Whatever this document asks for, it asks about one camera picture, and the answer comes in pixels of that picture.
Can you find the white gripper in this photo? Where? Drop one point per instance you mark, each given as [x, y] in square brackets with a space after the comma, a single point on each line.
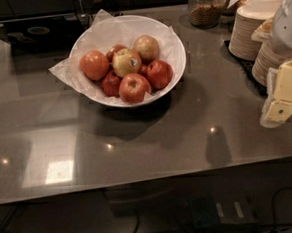
[287, 31]

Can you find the yellow-green apple with sticker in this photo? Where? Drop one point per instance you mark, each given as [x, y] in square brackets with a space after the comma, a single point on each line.
[126, 61]

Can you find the red apple right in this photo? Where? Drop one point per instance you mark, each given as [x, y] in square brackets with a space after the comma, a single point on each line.
[159, 74]

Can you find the pale russet apple back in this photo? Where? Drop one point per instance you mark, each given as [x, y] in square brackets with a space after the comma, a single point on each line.
[147, 47]

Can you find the small red apple middle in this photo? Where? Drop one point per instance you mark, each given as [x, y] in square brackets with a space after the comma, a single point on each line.
[143, 70]

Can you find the red apple front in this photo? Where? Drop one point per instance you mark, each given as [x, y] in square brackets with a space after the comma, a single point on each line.
[133, 88]

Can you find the red apple behind centre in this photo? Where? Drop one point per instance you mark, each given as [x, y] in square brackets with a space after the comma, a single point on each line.
[113, 50]

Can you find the dark red apple lower left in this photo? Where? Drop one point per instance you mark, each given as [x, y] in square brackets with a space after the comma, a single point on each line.
[110, 84]

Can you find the orange-red apple left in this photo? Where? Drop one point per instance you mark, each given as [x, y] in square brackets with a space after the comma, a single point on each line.
[94, 65]

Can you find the paper plate stack right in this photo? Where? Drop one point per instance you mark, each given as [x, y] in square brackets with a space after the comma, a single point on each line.
[265, 60]

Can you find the paper plate stack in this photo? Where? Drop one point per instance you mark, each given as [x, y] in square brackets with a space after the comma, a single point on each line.
[265, 60]
[246, 22]

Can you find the black mat under plates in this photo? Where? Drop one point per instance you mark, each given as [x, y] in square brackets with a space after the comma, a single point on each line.
[246, 67]

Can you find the paper plate stack left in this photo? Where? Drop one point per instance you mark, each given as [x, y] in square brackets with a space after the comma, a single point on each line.
[246, 22]

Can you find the glass jar with cereal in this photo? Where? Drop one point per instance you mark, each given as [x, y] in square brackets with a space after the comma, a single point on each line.
[205, 13]

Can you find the dark box under table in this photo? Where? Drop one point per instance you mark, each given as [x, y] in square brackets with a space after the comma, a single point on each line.
[222, 212]

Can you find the white paper liner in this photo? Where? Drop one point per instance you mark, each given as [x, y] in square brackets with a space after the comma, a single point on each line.
[113, 30]

